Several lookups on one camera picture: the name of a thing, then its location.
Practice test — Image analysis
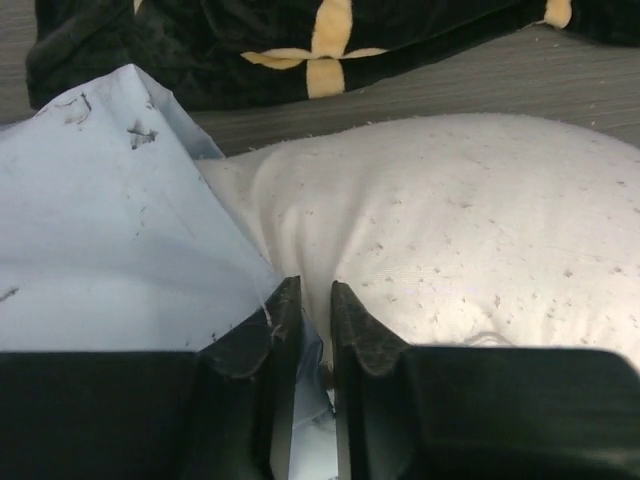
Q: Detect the black floral patterned cloth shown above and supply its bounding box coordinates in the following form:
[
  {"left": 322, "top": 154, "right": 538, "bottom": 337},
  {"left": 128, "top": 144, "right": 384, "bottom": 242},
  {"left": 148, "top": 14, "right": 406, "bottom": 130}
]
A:
[{"left": 26, "top": 0, "right": 639, "bottom": 111}]

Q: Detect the light blue pillowcase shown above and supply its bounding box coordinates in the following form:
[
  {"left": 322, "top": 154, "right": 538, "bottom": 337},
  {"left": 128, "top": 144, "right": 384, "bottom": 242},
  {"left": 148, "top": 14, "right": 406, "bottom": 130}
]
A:
[{"left": 1, "top": 65, "right": 338, "bottom": 479}]

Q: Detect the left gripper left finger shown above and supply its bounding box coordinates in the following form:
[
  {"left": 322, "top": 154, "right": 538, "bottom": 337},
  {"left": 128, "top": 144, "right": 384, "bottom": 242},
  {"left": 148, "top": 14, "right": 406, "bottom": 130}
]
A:
[{"left": 197, "top": 277, "right": 302, "bottom": 479}]

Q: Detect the white pillow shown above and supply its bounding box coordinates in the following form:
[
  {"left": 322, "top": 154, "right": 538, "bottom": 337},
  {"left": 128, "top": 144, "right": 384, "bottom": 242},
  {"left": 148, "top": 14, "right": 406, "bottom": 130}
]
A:
[{"left": 197, "top": 114, "right": 639, "bottom": 362}]

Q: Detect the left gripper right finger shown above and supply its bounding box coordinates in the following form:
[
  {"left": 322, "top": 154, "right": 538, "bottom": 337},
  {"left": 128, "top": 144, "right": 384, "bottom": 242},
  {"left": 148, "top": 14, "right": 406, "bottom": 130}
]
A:
[{"left": 331, "top": 281, "right": 413, "bottom": 479}]

